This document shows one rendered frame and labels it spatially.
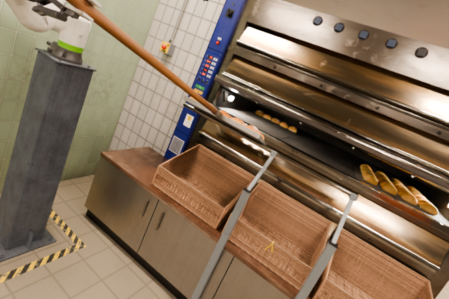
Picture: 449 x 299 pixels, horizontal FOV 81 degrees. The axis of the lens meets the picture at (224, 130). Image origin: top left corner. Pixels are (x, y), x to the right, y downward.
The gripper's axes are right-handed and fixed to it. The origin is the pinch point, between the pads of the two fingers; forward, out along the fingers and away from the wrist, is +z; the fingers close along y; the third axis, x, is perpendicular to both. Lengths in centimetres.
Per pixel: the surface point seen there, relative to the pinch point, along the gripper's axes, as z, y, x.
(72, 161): -123, 98, -144
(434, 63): 90, -88, -130
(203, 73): -51, -27, -145
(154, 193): -20, 66, -115
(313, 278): 84, 49, -104
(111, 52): -124, -5, -122
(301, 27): 7, -84, -132
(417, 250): 133, 12, -154
